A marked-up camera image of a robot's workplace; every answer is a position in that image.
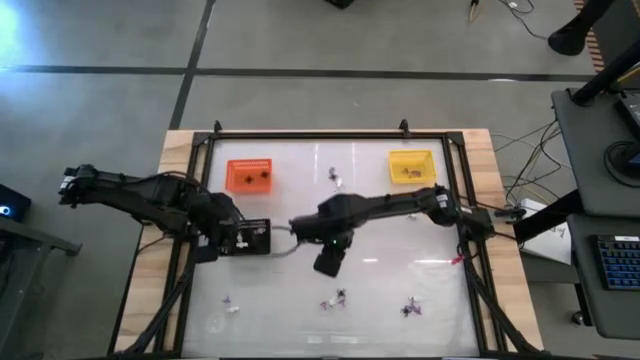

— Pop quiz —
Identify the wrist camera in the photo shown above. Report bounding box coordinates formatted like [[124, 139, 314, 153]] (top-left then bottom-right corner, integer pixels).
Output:
[[193, 238, 220, 265], [313, 243, 349, 279]]

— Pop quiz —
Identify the person's foot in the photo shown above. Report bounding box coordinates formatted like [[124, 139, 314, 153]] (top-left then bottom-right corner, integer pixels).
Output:
[[547, 0, 616, 57]]

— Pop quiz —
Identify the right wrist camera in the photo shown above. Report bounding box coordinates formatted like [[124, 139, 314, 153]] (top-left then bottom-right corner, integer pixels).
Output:
[[313, 243, 349, 279]]

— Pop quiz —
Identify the black aluminium table frame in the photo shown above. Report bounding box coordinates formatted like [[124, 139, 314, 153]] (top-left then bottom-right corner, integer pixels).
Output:
[[107, 130, 544, 359]]

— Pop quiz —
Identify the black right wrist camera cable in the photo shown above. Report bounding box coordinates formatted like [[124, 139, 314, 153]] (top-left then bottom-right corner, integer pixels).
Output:
[[271, 224, 304, 259]]

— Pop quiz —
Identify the grey metal stand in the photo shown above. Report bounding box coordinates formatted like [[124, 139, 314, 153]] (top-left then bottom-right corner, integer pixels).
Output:
[[0, 219, 83, 351]]

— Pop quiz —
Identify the yellow plastic basket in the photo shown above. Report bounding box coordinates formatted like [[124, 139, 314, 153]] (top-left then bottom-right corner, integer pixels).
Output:
[[388, 149, 438, 185]]

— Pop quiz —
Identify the white box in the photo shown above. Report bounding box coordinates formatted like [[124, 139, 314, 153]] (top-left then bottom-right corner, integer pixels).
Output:
[[519, 198, 573, 265]]

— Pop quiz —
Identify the black device with blue light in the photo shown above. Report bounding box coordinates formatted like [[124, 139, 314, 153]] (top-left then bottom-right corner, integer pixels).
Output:
[[0, 183, 32, 224]]

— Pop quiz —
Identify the black round monitor base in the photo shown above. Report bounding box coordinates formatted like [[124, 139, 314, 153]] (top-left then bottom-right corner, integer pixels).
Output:
[[603, 140, 640, 189]]

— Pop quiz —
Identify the grey desk top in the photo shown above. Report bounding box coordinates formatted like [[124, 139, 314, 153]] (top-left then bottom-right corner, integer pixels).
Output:
[[567, 213, 640, 341], [551, 88, 640, 217]]

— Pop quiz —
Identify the clear round plastic disc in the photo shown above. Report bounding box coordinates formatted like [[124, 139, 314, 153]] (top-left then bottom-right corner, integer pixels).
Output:
[[204, 312, 227, 335]]

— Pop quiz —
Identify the black plastic basket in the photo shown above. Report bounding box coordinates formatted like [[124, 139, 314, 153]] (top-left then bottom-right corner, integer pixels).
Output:
[[218, 217, 273, 257]]

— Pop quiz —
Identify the orange plastic basket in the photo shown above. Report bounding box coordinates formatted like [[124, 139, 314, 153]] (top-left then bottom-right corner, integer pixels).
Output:
[[225, 158, 274, 195]]

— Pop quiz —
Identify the striped floor mat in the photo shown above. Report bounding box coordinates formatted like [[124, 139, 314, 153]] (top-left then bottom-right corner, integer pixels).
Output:
[[573, 0, 607, 74]]

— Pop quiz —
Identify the backlit black keyboard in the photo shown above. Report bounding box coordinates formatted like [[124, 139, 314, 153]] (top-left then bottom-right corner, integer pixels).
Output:
[[594, 233, 640, 292]]

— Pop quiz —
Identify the black desk leg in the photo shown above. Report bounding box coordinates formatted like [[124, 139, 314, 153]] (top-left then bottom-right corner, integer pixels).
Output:
[[513, 189, 571, 244]]

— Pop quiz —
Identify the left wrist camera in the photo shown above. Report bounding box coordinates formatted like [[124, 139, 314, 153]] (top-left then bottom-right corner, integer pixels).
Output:
[[193, 238, 220, 265]]

